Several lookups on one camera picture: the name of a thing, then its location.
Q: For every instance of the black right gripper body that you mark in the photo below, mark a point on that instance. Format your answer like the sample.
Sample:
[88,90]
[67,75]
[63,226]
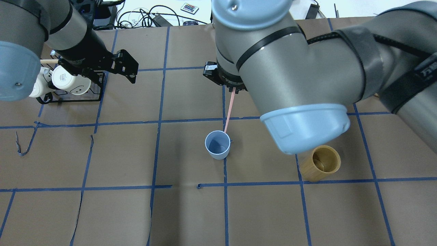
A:
[229,81]

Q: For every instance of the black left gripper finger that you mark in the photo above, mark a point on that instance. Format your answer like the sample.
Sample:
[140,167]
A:
[126,65]

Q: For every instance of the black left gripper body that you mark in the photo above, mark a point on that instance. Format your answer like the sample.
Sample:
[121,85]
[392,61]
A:
[83,48]

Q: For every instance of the pink chopstick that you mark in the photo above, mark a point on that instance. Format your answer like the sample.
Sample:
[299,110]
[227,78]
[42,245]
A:
[230,106]

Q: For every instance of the light blue plastic cup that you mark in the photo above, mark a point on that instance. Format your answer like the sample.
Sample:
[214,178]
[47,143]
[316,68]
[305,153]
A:
[218,144]

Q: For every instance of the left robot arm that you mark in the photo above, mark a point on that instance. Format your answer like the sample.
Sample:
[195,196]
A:
[26,25]

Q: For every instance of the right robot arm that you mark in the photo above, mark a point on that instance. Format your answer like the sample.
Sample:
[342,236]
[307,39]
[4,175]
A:
[301,88]

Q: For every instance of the white mug right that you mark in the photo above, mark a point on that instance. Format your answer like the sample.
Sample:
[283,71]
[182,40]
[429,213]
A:
[63,80]

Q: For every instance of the white mug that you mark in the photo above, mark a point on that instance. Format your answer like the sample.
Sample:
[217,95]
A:
[63,80]
[41,86]

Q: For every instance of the wooden dowel rod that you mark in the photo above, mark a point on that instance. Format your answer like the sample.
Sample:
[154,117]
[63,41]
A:
[49,61]

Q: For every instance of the white mug left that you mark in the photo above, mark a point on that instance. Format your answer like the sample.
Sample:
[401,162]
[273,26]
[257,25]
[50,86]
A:
[41,86]

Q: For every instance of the remote control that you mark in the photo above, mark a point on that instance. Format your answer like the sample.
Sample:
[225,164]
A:
[189,8]

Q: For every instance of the bamboo cylinder holder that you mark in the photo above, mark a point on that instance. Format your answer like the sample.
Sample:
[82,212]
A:
[321,162]

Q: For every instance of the black wire mug rack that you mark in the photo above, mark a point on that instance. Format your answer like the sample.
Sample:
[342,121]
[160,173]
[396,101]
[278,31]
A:
[94,94]

